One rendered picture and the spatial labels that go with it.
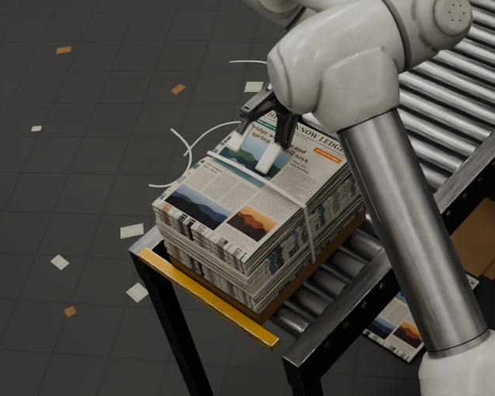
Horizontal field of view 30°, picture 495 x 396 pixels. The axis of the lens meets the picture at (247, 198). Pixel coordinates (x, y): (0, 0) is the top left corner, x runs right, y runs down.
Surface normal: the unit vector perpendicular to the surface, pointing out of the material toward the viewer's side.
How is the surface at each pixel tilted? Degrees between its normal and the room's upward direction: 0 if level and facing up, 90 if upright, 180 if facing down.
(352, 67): 48
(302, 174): 6
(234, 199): 2
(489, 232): 0
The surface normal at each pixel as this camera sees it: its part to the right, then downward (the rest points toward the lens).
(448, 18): 0.40, 0.02
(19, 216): -0.16, -0.66
